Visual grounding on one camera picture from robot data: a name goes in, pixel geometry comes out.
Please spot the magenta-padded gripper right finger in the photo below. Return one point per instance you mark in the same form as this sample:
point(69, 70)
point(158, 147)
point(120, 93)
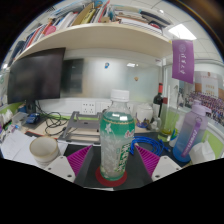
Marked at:
point(148, 159)

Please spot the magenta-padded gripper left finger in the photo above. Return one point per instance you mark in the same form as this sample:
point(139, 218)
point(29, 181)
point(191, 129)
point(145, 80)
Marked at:
point(78, 160)

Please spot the green-labelled clear drink bottle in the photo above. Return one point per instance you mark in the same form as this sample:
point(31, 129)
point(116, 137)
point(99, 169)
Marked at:
point(116, 140)

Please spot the purple translucent water bottle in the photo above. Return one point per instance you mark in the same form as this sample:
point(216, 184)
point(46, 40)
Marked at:
point(190, 136)

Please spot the black desk mat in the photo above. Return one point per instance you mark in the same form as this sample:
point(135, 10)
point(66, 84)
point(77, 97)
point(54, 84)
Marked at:
point(136, 170)

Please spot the plain white paper sheet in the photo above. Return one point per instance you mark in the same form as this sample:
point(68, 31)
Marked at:
point(63, 148)

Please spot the grey metal laptop stand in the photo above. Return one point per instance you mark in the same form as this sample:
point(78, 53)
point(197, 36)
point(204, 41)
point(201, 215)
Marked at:
point(81, 131)

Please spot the flat round red coaster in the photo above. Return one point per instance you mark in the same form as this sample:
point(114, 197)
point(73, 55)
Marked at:
point(100, 180)

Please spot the clear green tumbler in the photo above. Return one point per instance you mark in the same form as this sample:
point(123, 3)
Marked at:
point(166, 128)

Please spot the white paper cup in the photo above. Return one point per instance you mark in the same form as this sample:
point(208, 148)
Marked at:
point(43, 150)

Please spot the white lidded jar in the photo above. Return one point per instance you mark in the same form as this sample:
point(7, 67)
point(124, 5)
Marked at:
point(145, 113)

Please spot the white tissue pack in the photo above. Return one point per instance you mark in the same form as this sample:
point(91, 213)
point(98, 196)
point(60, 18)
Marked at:
point(201, 153)

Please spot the dark wine bottle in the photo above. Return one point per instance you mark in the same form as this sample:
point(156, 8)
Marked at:
point(158, 101)

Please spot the small blue box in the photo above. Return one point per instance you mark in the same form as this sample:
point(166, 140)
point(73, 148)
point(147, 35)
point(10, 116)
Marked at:
point(32, 118)

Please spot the white handwritten paper sheet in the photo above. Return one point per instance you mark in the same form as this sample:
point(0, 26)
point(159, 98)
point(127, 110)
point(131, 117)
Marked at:
point(13, 143)

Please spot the clear plastic box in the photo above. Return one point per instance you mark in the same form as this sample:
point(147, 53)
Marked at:
point(18, 118)

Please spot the group photo poster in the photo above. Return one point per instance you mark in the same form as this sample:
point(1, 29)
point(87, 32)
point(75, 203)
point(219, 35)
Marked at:
point(208, 100)

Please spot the small black panel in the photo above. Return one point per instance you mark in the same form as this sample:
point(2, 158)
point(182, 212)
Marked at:
point(72, 75)

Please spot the black computer monitor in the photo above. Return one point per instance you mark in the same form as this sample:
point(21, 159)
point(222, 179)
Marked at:
point(36, 75)

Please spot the purple pennant flag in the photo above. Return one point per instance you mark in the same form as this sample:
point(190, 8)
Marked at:
point(183, 61)

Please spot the wooden shelf with books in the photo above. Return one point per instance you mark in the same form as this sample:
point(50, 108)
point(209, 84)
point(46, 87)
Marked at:
point(100, 36)

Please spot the white wall power socket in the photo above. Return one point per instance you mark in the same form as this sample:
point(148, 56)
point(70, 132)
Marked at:
point(88, 108)
point(105, 106)

